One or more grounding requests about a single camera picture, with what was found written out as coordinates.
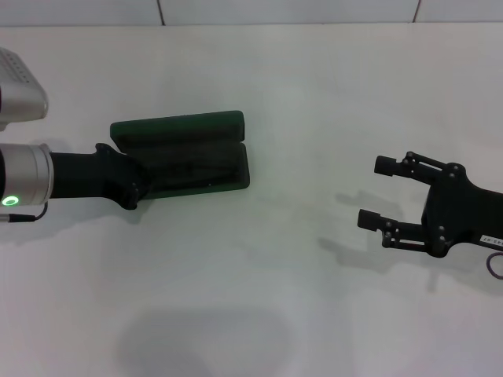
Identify arm connector cable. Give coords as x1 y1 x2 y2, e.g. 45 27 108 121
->
486 253 503 281
0 201 50 225

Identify right arm connector cable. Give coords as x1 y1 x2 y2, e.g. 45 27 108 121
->
486 253 503 281

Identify left arm connector cable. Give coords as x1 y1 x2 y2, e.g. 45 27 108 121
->
0 201 50 225

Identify green glasses case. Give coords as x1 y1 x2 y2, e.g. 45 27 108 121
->
109 110 252 201

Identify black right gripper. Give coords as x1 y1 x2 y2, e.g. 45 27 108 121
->
357 151 503 259

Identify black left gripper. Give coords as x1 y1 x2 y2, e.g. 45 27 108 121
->
49 143 194 211

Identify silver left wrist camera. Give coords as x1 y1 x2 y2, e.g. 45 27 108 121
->
0 47 50 133

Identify black glasses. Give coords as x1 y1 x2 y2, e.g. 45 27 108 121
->
155 151 242 185

